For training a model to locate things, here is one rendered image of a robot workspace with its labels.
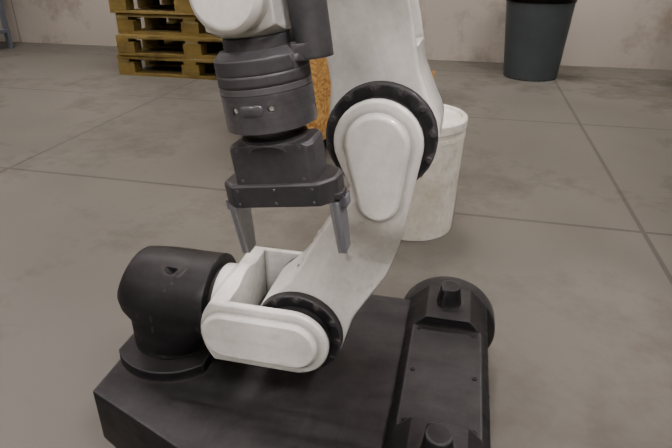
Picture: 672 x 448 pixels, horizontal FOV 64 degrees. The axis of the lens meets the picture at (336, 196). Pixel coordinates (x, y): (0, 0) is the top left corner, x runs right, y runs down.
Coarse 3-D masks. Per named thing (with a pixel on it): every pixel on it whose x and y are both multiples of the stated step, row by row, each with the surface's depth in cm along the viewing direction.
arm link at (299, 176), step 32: (224, 96) 49; (256, 96) 47; (288, 96) 48; (256, 128) 49; (288, 128) 49; (256, 160) 52; (288, 160) 51; (320, 160) 53; (256, 192) 53; (288, 192) 52; (320, 192) 52
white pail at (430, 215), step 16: (448, 112) 168; (464, 112) 165; (448, 128) 153; (464, 128) 159; (448, 144) 155; (448, 160) 158; (432, 176) 158; (448, 176) 161; (416, 192) 160; (432, 192) 161; (448, 192) 164; (416, 208) 163; (432, 208) 164; (448, 208) 168; (416, 224) 165; (432, 224) 166; (448, 224) 172; (416, 240) 168
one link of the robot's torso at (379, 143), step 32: (352, 128) 65; (384, 128) 64; (416, 128) 64; (352, 160) 67; (384, 160) 66; (416, 160) 66; (352, 192) 69; (384, 192) 67; (352, 224) 72; (384, 224) 70; (320, 256) 79; (352, 256) 77; (384, 256) 76; (288, 288) 83; (320, 288) 81; (352, 288) 80; (320, 320) 82
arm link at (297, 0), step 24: (288, 0) 47; (312, 0) 46; (264, 24) 46; (288, 24) 48; (312, 24) 46; (240, 48) 47; (264, 48) 47; (288, 48) 47; (312, 48) 47; (216, 72) 49; (240, 72) 47; (264, 72) 47; (288, 72) 47
